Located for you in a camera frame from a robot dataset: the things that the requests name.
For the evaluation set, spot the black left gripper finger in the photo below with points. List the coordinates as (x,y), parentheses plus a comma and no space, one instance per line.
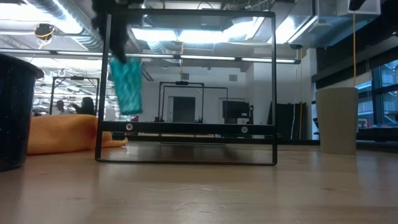
(118,43)

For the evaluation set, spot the black speckled enamel mug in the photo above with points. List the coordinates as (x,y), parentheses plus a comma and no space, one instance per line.
(15,118)

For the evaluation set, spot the beige tall cup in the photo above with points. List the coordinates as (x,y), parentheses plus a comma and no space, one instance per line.
(337,121)

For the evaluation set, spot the person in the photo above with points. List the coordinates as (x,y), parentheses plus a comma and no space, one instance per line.
(84,106)
(59,107)

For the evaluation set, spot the long ceiling light bar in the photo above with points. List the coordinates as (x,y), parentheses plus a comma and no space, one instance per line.
(205,58)

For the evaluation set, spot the orange cloth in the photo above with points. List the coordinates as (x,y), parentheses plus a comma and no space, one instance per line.
(62,133)

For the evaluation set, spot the black monitor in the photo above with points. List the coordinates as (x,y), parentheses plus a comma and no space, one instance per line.
(235,109)

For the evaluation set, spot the black cabinet panel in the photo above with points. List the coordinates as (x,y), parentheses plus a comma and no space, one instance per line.
(284,121)

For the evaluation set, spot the black metal shelf frame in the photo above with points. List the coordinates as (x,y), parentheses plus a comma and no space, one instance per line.
(186,128)

